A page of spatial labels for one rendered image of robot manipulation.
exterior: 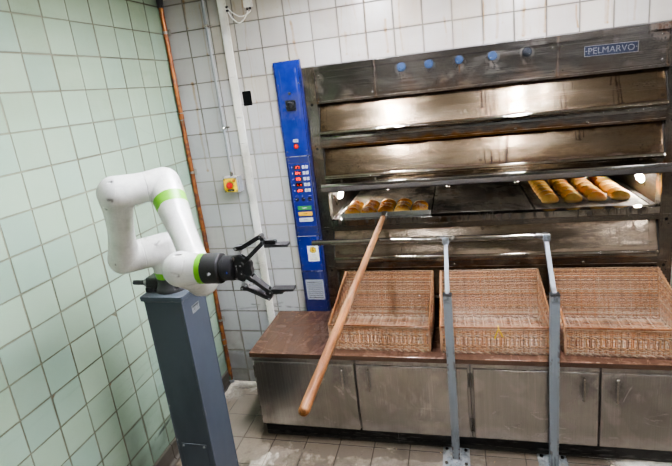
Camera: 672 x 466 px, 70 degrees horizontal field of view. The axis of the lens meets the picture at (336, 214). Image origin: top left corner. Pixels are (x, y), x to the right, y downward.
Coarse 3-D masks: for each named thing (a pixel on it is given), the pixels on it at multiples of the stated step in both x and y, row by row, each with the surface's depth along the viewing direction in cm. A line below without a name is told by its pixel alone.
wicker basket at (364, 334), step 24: (360, 288) 299; (384, 288) 295; (408, 288) 291; (432, 288) 277; (336, 312) 277; (360, 312) 299; (384, 312) 295; (408, 312) 292; (432, 312) 270; (360, 336) 273; (384, 336) 270; (408, 336) 252; (432, 336) 263
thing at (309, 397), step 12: (384, 216) 283; (372, 240) 243; (360, 264) 216; (360, 276) 203; (348, 300) 182; (348, 312) 176; (336, 324) 165; (336, 336) 158; (324, 348) 152; (324, 360) 145; (324, 372) 141; (312, 384) 134; (312, 396) 130; (300, 408) 125
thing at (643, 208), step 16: (560, 208) 268; (576, 208) 265; (592, 208) 261; (608, 208) 258; (624, 208) 256; (640, 208) 254; (656, 208) 252; (336, 224) 297; (352, 224) 294; (368, 224) 292; (384, 224) 290
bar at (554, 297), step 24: (312, 240) 264; (336, 240) 260; (360, 240) 256; (384, 240) 253; (408, 240) 250; (432, 240) 247; (456, 240) 244; (480, 240) 242; (552, 288) 221; (552, 312) 219; (552, 336) 223; (552, 360) 226; (552, 384) 229; (456, 408) 245; (552, 408) 232; (456, 432) 248; (552, 432) 236; (456, 456) 252; (552, 456) 239
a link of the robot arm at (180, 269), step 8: (168, 256) 144; (176, 256) 143; (184, 256) 143; (192, 256) 142; (200, 256) 142; (168, 264) 142; (176, 264) 141; (184, 264) 141; (192, 264) 140; (168, 272) 141; (176, 272) 141; (184, 272) 141; (192, 272) 140; (168, 280) 142; (176, 280) 142; (184, 280) 142; (192, 280) 142; (200, 280) 141; (184, 288) 148; (192, 288) 149
